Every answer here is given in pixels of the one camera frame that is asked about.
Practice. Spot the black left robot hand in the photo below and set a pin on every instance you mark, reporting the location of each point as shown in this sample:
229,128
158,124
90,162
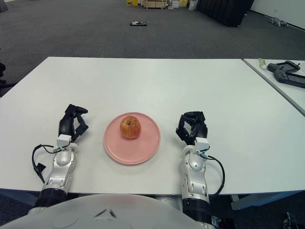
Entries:
66,126

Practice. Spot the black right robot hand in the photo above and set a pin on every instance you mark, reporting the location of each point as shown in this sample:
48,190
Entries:
201,130

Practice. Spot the red yellow apple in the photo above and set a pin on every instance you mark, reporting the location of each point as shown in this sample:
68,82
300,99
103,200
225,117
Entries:
130,127

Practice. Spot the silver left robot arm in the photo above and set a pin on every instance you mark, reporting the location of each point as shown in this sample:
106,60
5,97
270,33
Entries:
59,171

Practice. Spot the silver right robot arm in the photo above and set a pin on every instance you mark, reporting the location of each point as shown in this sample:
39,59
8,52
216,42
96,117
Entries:
196,179

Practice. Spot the pink round plate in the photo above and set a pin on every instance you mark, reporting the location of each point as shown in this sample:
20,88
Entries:
143,150

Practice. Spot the black office chair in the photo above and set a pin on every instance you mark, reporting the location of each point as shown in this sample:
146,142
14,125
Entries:
2,69

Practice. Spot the green white tube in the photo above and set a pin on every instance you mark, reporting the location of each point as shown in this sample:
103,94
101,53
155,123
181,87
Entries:
262,63

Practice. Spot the grey robot torso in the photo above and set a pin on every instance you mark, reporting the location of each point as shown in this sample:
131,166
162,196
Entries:
95,212

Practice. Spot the black handheld controller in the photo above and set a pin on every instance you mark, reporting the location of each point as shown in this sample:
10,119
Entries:
273,67

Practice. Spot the dark grey handheld controller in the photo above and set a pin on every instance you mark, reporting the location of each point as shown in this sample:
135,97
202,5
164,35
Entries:
281,76

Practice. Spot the black curtain partition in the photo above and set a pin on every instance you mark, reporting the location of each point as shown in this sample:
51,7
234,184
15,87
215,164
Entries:
225,12

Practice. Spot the black flat floor tray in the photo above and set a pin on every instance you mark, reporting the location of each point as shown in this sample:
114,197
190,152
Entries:
138,23

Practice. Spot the white bag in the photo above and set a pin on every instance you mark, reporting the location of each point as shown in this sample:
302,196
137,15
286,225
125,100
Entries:
192,5

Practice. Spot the dark metal floor object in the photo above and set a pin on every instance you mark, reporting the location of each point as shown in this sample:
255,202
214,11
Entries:
288,220

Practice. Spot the white stacked boxes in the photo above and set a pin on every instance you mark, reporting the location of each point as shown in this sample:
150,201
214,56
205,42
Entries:
178,3

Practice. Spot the grey quadruped robot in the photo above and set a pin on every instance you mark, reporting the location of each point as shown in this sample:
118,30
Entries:
278,22

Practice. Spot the wooden crate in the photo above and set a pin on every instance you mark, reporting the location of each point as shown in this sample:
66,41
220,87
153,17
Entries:
155,4

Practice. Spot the grey bin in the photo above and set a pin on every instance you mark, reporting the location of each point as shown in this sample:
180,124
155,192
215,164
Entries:
3,5

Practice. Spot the yellow box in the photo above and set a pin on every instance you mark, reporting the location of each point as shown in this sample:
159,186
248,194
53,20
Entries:
132,3

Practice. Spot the grey-blue table frame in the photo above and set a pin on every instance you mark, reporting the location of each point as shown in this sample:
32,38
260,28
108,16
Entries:
262,199

